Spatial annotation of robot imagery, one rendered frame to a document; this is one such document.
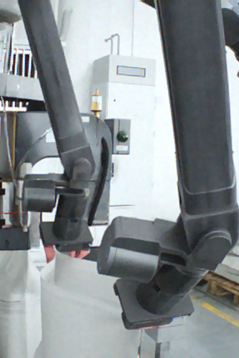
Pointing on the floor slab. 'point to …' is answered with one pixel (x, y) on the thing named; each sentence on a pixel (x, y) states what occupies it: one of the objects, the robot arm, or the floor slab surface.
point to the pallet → (217, 286)
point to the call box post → (162, 349)
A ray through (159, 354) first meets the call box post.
